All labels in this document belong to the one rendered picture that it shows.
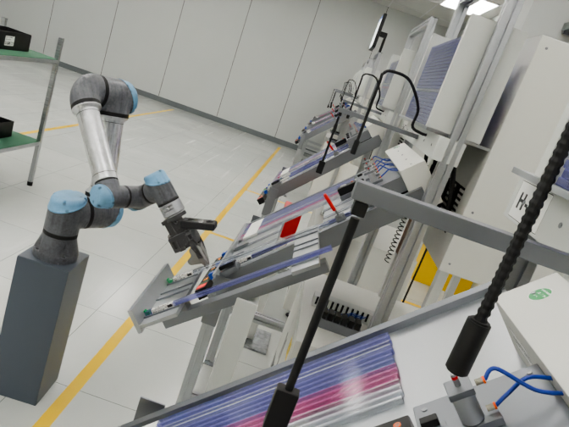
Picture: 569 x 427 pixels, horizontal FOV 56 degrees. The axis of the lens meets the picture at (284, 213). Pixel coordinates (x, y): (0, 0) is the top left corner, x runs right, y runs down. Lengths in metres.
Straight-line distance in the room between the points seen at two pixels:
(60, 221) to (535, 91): 1.52
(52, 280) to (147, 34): 9.27
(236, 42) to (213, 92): 1.03
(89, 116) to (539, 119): 1.37
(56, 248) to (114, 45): 9.42
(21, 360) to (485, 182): 1.67
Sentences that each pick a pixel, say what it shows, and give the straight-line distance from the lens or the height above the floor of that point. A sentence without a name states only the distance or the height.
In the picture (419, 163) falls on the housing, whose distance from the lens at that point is 1.64.
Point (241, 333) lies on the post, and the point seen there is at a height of 0.71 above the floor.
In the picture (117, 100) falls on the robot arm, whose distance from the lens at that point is 1.97.
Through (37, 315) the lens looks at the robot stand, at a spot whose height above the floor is 0.36.
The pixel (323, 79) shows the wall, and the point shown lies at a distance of 10.39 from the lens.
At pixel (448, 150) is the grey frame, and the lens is 1.58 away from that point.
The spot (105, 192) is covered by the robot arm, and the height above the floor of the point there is 0.88.
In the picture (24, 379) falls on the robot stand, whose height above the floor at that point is 0.10.
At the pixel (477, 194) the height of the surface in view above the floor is 1.26.
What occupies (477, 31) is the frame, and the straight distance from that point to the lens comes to 1.62.
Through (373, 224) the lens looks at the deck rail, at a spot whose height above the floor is 1.07.
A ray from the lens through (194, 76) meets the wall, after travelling 10.73.
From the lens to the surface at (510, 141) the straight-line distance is 1.67.
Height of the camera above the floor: 1.42
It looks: 15 degrees down
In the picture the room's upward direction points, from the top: 19 degrees clockwise
